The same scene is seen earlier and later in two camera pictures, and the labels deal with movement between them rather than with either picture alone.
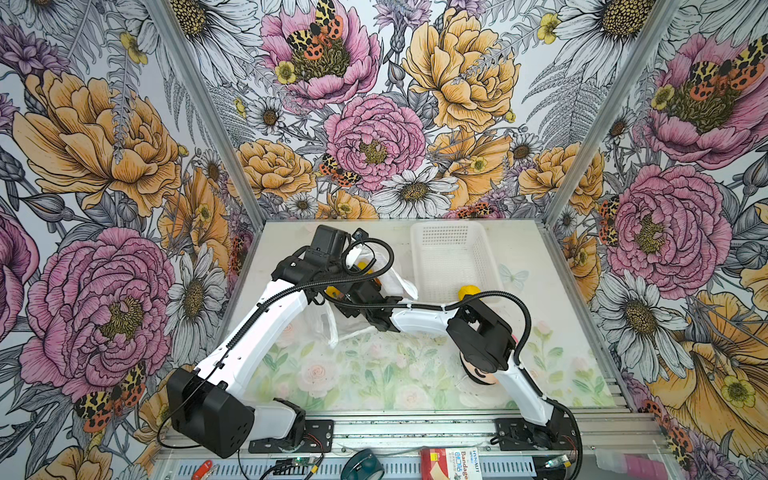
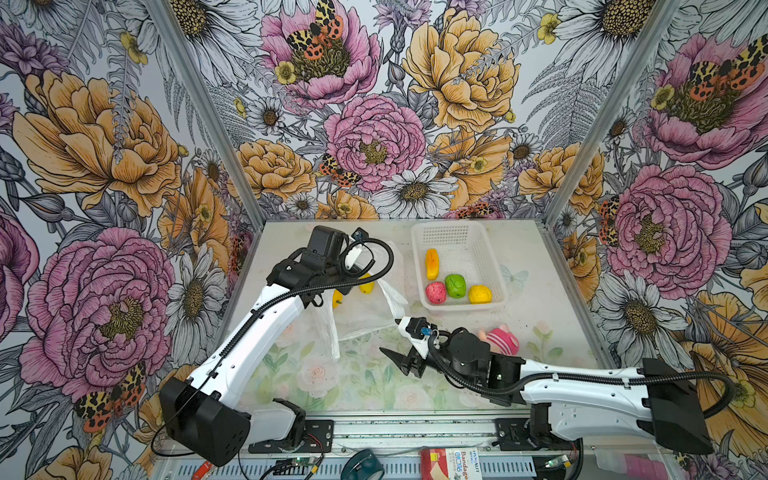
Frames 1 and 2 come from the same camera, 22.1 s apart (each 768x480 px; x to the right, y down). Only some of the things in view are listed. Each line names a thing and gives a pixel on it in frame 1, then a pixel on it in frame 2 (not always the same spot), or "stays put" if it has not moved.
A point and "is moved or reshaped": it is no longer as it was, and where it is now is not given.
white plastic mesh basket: [449, 255] stays put
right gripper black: [347, 307] → [406, 363]
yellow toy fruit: [468, 290] is moved or reshaped
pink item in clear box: [642, 467] stays put
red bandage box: [450, 464] stays put
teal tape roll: [363, 465] stays put
